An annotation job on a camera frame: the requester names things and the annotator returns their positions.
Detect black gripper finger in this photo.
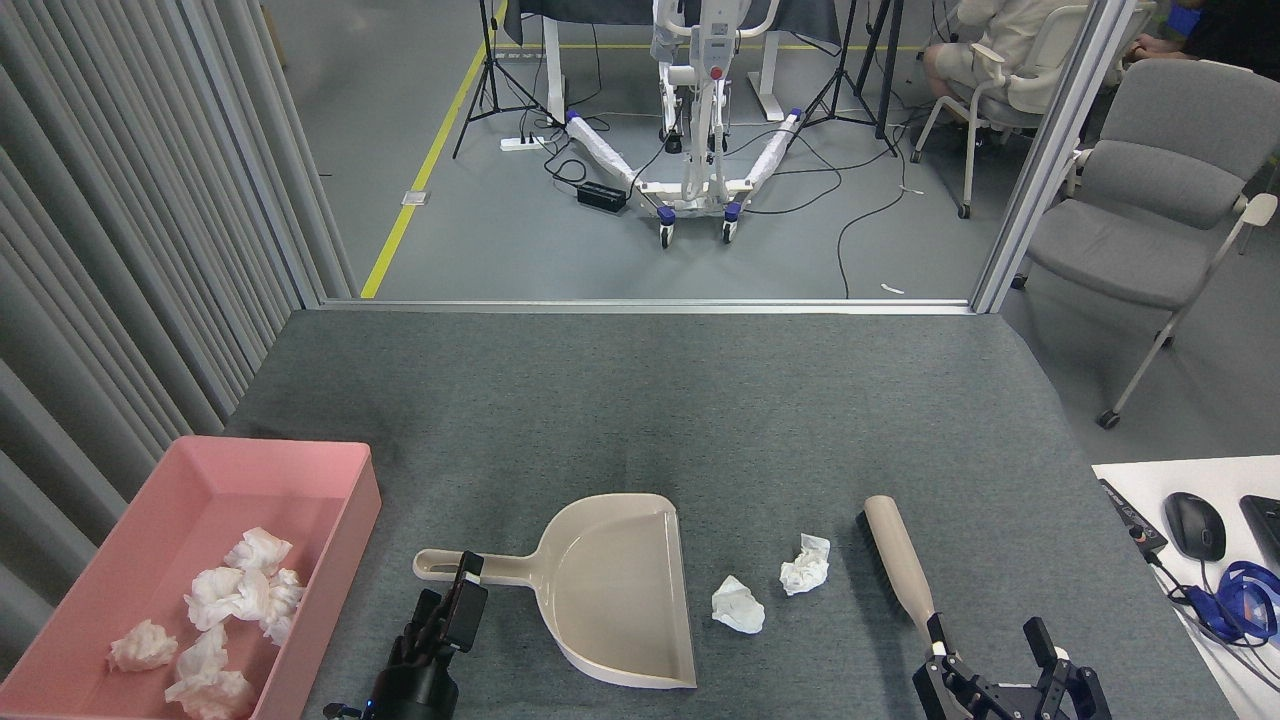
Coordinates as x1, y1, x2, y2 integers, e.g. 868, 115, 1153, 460
1022, 617, 1113, 720
445, 552, 489, 653
912, 613, 1001, 720
390, 588, 447, 669

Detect beige plastic dustpan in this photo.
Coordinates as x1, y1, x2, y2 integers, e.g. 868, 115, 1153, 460
413, 493, 698, 691

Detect beige hand brush black bristles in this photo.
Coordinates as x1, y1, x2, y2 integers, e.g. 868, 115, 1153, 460
855, 495, 951, 661

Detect white tissue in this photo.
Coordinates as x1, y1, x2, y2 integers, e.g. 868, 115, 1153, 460
780, 534, 831, 597
262, 568, 304, 646
184, 567, 271, 631
108, 620, 179, 673
712, 575, 766, 634
165, 670, 256, 720
224, 527, 293, 576
175, 625, 229, 681

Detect pink plastic bin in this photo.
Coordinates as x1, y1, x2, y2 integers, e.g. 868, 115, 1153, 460
0, 435, 383, 720

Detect blue headset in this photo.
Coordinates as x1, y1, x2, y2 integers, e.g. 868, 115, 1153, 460
1190, 561, 1279, 643

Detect black flat controller box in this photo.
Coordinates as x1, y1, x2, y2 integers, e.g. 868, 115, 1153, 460
1098, 479, 1169, 556

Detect black computer mouse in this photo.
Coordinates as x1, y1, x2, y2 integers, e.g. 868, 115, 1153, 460
1163, 492, 1227, 562

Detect black keyboard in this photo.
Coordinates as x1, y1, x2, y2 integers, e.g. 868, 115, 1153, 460
1240, 495, 1280, 571

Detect grey padded chair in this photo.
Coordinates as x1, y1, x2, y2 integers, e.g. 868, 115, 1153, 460
1010, 60, 1280, 431

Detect grey pleated curtain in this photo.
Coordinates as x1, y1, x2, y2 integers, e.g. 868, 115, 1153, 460
0, 0, 356, 681

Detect black tripod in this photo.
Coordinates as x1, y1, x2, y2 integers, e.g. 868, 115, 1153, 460
800, 0, 901, 158
452, 0, 561, 159

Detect white stand on wheels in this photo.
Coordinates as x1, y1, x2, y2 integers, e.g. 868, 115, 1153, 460
563, 0, 806, 248

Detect white desk with dark cloth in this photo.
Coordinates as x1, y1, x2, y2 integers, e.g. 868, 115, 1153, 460
503, 0, 843, 126

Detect black upright pole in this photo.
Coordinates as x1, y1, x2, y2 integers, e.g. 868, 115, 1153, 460
875, 0, 904, 141

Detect white office chair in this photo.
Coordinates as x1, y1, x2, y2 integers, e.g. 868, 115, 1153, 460
910, 5, 1091, 219

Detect person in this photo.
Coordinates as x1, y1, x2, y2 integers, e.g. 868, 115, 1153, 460
922, 0, 1076, 101
1125, 0, 1280, 81

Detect silver table edge rail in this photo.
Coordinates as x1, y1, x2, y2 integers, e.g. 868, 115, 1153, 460
320, 298, 976, 316

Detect black floor cable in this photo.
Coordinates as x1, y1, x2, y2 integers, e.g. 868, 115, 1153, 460
835, 135, 909, 299

